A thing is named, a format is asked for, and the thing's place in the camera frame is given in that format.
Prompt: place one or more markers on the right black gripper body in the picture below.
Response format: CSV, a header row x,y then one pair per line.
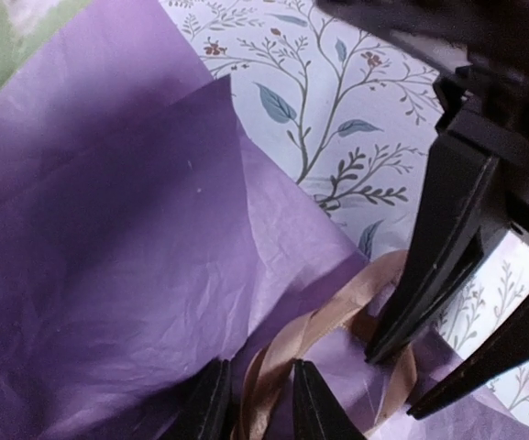
x,y
480,50

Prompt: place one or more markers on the purple pink wrapping paper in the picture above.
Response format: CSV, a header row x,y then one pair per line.
x,y
239,181

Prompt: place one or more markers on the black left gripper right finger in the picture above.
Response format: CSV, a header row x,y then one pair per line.
x,y
316,413

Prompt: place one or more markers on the green white flower sprig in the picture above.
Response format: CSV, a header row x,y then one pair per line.
x,y
25,25

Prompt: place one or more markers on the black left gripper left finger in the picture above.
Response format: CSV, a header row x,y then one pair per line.
x,y
204,415

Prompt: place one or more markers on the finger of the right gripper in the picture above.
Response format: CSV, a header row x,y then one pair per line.
x,y
458,225
505,349

